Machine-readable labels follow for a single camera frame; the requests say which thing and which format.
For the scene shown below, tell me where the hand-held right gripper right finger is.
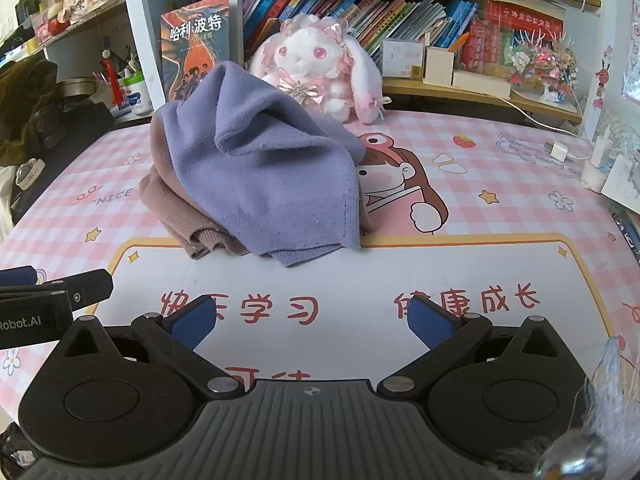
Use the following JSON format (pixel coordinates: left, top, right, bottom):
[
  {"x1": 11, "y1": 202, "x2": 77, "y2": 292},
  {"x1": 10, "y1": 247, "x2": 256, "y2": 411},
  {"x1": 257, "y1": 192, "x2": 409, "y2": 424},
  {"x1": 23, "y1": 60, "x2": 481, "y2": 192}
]
[{"x1": 377, "y1": 295, "x2": 561, "y2": 397}]

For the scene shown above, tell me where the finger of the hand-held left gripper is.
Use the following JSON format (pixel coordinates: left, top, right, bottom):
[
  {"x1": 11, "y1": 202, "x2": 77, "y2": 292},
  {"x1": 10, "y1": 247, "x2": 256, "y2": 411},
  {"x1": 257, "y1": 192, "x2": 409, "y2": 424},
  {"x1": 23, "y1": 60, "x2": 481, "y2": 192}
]
[
  {"x1": 0, "y1": 267, "x2": 42, "y2": 287},
  {"x1": 0, "y1": 269, "x2": 114, "y2": 307}
]

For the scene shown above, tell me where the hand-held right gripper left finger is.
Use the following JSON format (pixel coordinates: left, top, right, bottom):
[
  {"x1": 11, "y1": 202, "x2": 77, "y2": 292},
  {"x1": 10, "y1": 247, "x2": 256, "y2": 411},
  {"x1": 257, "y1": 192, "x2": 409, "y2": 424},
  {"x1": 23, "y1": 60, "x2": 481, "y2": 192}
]
[{"x1": 59, "y1": 295, "x2": 241, "y2": 397}]

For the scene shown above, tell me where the purple and brown sweater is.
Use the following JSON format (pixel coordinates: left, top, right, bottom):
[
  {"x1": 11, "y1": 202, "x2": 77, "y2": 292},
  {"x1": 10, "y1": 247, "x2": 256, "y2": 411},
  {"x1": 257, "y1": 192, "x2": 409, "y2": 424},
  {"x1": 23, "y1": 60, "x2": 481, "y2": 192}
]
[{"x1": 139, "y1": 60, "x2": 374, "y2": 269}]

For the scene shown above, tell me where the beige cloth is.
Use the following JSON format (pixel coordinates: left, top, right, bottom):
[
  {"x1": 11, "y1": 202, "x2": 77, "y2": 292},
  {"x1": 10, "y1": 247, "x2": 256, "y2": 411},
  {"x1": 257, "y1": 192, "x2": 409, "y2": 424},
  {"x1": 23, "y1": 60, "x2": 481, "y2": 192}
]
[{"x1": 0, "y1": 162, "x2": 24, "y2": 227}]

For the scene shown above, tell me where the white smartwatch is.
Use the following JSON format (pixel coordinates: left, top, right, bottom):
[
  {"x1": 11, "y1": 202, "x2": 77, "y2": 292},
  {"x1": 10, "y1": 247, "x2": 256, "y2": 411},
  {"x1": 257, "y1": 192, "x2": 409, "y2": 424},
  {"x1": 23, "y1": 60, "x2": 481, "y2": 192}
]
[{"x1": 14, "y1": 157, "x2": 46, "y2": 191}]

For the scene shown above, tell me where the pink checkered printed desk mat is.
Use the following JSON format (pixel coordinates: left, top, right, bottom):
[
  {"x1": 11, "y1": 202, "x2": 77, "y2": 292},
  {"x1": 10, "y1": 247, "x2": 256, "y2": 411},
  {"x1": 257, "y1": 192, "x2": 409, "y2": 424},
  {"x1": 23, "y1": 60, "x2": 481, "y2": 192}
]
[{"x1": 0, "y1": 109, "x2": 640, "y2": 411}]

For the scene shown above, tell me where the black bag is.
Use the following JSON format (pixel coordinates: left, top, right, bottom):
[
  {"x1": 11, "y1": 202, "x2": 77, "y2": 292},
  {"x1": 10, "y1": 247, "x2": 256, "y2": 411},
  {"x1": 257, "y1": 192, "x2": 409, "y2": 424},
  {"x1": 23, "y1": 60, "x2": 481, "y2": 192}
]
[{"x1": 27, "y1": 97, "x2": 117, "y2": 163}]

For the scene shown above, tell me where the dark olive jacket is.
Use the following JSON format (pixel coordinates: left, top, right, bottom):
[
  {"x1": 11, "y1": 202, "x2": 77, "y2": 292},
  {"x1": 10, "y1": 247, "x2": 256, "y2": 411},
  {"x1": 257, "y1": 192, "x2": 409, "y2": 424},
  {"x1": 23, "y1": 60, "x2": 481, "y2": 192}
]
[{"x1": 0, "y1": 54, "x2": 66, "y2": 167}]

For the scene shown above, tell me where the white and blue jar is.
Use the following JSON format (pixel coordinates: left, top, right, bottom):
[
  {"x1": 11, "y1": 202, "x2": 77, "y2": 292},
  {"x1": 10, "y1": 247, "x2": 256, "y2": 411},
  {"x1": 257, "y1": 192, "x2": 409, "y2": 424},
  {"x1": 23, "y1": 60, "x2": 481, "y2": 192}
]
[{"x1": 117, "y1": 73, "x2": 154, "y2": 117}]

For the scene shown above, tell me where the round metal tin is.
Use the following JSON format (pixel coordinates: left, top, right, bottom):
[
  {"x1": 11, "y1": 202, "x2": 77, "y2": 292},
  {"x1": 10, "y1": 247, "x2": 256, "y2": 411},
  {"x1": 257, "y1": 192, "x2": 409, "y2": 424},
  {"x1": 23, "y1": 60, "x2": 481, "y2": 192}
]
[{"x1": 57, "y1": 75, "x2": 101, "y2": 99}]

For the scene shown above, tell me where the red doll pen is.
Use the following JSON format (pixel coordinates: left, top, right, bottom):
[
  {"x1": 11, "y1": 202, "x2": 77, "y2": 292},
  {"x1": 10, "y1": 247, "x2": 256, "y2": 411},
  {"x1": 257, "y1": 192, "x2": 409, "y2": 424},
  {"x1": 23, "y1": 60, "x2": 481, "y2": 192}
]
[{"x1": 99, "y1": 49, "x2": 124, "y2": 107}]

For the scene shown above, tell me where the bunch of pens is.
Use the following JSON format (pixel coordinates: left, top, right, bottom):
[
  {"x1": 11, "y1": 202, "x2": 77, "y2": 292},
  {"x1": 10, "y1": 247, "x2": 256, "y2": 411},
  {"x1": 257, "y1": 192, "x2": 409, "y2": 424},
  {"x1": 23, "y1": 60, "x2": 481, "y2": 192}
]
[{"x1": 122, "y1": 44, "x2": 147, "y2": 79}]

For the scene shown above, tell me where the wooden bookshelf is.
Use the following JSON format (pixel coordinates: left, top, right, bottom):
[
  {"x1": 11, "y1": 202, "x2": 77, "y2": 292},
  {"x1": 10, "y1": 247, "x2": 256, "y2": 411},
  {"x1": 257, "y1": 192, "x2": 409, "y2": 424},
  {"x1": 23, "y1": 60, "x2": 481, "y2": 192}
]
[{"x1": 119, "y1": 0, "x2": 603, "y2": 127}]

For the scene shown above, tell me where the white power adapter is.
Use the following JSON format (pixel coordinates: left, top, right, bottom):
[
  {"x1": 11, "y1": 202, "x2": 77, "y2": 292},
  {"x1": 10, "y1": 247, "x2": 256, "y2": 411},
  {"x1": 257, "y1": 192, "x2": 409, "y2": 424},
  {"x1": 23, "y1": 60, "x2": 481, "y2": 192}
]
[{"x1": 581, "y1": 127, "x2": 615, "y2": 193}]

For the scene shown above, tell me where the white flat box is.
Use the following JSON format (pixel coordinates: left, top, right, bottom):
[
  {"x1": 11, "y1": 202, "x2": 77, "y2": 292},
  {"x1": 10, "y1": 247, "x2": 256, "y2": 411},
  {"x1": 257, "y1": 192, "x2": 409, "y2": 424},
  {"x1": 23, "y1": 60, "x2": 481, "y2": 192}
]
[{"x1": 452, "y1": 69, "x2": 514, "y2": 100}]

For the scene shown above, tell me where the white open pen box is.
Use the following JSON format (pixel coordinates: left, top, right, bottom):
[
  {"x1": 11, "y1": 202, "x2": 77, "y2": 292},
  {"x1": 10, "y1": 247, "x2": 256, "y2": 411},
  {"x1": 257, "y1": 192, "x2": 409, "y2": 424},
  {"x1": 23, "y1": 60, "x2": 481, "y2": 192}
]
[{"x1": 423, "y1": 46, "x2": 461, "y2": 86}]

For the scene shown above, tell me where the white printed cardboard box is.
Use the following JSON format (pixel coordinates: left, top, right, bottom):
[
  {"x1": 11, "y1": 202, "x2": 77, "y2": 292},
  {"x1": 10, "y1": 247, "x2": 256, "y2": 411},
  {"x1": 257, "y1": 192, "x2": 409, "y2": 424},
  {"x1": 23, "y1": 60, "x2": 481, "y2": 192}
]
[{"x1": 382, "y1": 38, "x2": 426, "y2": 80}]

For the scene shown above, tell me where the large illustrated novel book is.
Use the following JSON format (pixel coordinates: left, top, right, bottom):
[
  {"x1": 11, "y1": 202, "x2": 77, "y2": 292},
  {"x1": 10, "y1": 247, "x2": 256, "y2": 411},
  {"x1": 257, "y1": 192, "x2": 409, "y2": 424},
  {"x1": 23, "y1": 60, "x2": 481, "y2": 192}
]
[{"x1": 160, "y1": 0, "x2": 245, "y2": 104}]

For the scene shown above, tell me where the sparkly flower bouquet ornament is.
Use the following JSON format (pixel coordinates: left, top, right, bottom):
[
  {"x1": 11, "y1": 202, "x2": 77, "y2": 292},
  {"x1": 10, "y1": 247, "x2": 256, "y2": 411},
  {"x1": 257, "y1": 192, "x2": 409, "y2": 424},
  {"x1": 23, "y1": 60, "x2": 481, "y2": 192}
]
[{"x1": 506, "y1": 29, "x2": 579, "y2": 104}]

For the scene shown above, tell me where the pink and white plush bunny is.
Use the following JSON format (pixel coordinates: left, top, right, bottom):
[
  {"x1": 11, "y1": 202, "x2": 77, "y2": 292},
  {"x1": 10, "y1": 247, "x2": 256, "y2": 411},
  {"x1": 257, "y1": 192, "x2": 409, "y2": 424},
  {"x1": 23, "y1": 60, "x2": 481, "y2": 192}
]
[{"x1": 248, "y1": 15, "x2": 392, "y2": 125}]

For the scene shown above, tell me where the row of colourful books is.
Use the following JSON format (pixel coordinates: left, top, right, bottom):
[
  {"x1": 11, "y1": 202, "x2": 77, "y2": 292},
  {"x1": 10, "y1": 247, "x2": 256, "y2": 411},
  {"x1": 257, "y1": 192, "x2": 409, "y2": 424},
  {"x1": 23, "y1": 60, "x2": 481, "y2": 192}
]
[{"x1": 239, "y1": 0, "x2": 566, "y2": 74}]

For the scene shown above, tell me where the white cable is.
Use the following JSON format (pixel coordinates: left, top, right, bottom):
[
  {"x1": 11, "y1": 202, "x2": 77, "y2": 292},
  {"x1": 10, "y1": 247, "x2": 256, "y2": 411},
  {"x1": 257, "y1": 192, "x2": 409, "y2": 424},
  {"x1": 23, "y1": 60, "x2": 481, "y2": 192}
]
[{"x1": 492, "y1": 94, "x2": 593, "y2": 162}]

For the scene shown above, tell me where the cartoon wall sticker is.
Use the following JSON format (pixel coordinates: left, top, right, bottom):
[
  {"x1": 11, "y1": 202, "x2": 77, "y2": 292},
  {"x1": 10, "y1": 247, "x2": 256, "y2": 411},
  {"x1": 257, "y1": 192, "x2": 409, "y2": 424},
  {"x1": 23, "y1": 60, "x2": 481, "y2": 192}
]
[{"x1": 592, "y1": 44, "x2": 617, "y2": 112}]

